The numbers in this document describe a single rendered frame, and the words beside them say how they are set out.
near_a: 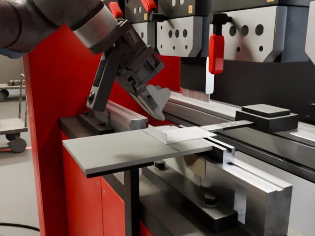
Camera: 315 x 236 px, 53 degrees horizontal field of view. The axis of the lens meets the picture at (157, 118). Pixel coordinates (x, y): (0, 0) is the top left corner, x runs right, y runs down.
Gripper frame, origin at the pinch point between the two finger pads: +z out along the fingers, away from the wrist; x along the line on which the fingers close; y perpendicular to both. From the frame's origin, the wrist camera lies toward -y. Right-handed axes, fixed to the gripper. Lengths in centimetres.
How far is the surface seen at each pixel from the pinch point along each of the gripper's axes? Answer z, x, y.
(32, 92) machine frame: -6, 85, -15
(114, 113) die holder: 10.8, 44.6, -0.5
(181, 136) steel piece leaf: 6.7, -1.6, 1.0
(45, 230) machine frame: 45, 85, -57
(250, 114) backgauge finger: 20.0, 1.3, 20.0
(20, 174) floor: 71, 244, -79
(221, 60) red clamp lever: -7.9, -16.4, 10.5
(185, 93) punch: 3.1, 3.7, 9.8
